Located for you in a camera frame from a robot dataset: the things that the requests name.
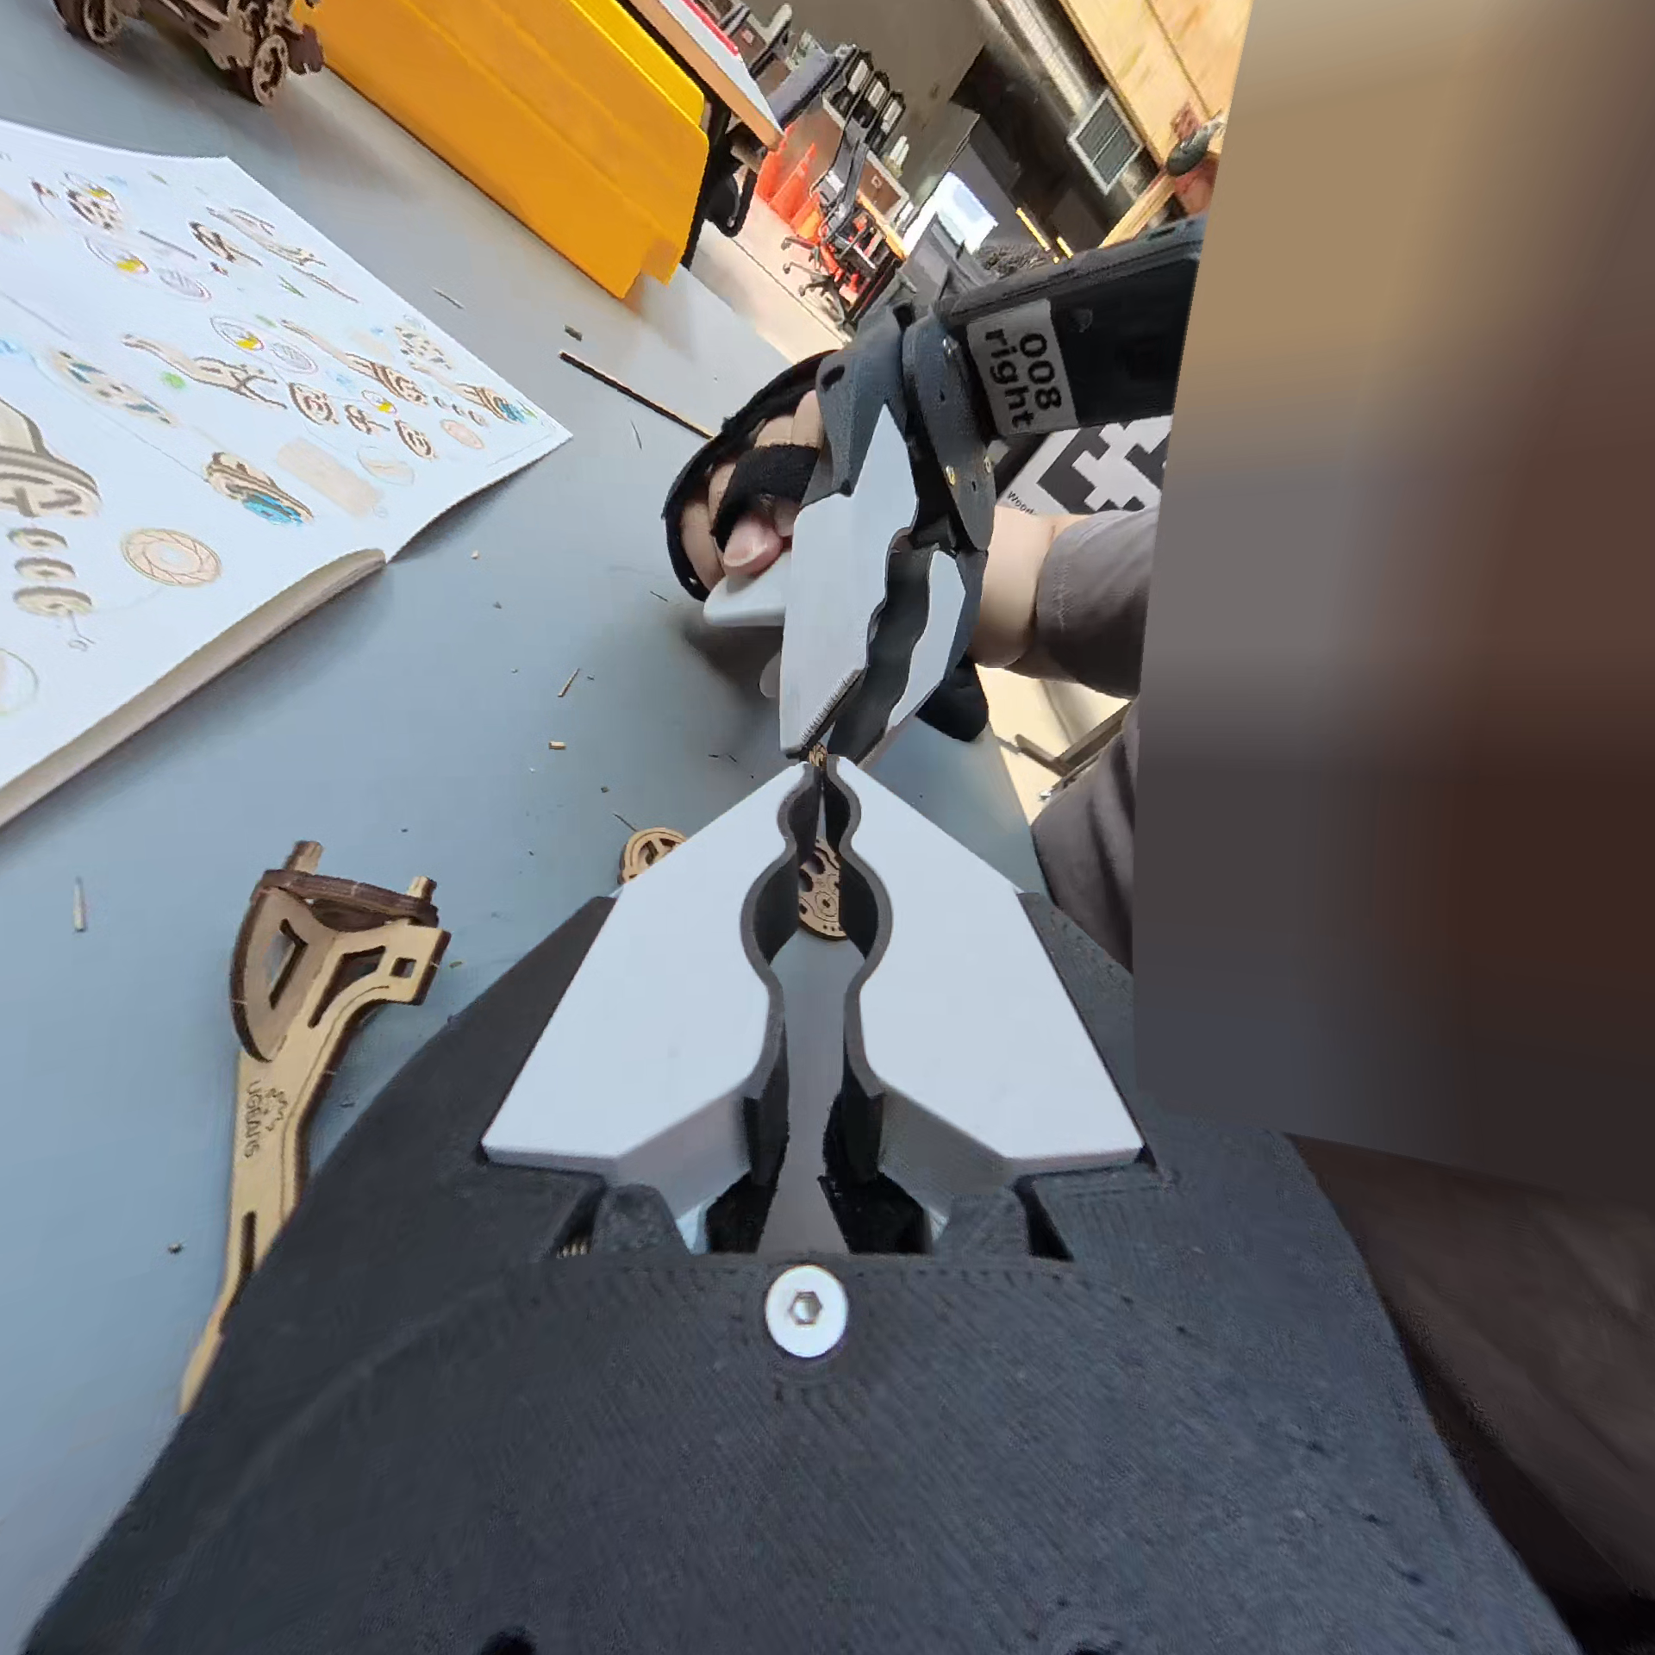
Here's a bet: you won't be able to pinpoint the white wall vent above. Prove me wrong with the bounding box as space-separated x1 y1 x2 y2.
1066 89 1154 191

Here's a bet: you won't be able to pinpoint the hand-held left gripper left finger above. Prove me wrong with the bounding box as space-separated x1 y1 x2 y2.
482 765 833 1253

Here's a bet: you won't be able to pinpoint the wooden model frame piece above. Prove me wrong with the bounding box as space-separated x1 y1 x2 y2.
178 839 456 1416

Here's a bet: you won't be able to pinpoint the black office chair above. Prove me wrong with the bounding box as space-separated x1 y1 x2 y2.
776 108 907 325

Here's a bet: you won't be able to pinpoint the thin dark wooden stick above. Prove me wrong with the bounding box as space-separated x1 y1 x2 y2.
559 347 718 441

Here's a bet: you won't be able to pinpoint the small wooden gear assembly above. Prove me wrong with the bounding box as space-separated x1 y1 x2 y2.
794 830 852 941

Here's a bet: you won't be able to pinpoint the person's right forearm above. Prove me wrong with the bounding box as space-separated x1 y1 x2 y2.
970 496 1163 699

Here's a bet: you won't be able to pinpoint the assembled wooden model vehicle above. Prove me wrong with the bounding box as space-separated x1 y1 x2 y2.
52 0 328 108

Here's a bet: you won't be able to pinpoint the white background table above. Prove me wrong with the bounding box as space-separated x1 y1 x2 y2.
621 0 792 151

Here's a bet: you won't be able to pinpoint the orange crate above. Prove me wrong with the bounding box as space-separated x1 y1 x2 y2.
756 139 826 242

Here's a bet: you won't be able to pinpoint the illustrated instruction booklet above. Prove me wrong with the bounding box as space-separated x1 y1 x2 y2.
0 118 575 828

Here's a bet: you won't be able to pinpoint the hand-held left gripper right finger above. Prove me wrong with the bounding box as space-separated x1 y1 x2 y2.
821 759 1149 1253

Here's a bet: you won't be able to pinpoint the person's right hand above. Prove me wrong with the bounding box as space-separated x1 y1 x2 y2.
670 366 837 606

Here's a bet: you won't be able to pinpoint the person's dark trousers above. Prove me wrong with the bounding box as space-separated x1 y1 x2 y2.
1294 1134 1655 1618

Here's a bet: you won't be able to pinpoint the person's grey shirt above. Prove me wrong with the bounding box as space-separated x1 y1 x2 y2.
1032 697 1144 973

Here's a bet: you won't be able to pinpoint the yellow plastic bin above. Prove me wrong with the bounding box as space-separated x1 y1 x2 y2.
301 0 716 301

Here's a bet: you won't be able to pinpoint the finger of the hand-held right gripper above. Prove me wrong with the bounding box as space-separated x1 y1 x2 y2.
776 406 921 765
821 535 975 766

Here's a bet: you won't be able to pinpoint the plywood board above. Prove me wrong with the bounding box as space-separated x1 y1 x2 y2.
1061 0 1252 130

